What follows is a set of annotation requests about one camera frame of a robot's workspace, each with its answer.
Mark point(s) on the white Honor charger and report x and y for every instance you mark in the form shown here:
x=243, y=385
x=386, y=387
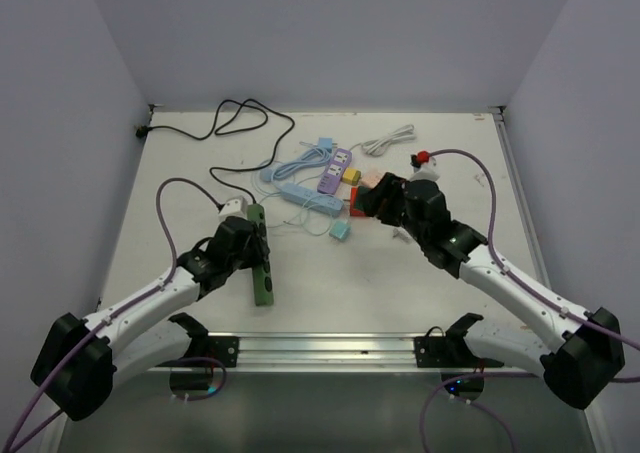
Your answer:
x=398, y=234

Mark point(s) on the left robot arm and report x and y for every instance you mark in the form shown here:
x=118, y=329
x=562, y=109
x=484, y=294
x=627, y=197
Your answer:
x=82, y=360

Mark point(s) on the teal single port charger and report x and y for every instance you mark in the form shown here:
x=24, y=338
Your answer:
x=340, y=231

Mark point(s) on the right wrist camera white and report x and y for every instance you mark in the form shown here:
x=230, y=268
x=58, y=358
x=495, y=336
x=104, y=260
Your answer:
x=424, y=167

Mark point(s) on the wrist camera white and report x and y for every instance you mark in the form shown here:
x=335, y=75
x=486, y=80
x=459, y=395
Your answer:
x=234, y=207
x=424, y=167

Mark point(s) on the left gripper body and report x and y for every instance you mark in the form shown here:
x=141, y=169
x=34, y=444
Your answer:
x=250, y=257

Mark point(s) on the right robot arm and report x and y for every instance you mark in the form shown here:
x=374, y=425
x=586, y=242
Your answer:
x=575, y=352

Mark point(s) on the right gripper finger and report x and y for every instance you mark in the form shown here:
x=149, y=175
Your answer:
x=380, y=208
x=389, y=186

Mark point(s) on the aluminium front rail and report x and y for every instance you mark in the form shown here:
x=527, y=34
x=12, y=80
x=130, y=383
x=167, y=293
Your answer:
x=325, y=350

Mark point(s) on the red cube socket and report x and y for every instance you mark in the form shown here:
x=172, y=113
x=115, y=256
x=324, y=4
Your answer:
x=355, y=201

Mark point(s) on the purple power strip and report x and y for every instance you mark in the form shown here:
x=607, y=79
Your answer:
x=331, y=178

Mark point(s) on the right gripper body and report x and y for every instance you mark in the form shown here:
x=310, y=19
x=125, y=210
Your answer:
x=412, y=226

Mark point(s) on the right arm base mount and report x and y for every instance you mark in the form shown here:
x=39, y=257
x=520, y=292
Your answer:
x=438, y=348

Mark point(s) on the blue plug charger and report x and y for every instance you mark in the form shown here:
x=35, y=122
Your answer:
x=325, y=143

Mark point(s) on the yellow plug adapter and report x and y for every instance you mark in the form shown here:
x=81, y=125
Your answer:
x=351, y=176

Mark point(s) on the green power strip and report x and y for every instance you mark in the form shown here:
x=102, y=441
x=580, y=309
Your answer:
x=261, y=270

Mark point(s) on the light blue power strip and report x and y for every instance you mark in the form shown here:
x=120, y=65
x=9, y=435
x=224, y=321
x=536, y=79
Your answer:
x=313, y=200

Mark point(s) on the pink cube socket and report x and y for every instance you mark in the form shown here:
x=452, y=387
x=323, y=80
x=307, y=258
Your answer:
x=371, y=178

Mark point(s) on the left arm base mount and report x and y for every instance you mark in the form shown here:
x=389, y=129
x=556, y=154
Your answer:
x=222, y=347

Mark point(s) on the right aluminium side rail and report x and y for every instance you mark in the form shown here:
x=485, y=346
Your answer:
x=498, y=114

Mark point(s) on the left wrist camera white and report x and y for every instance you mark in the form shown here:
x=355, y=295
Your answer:
x=234, y=207

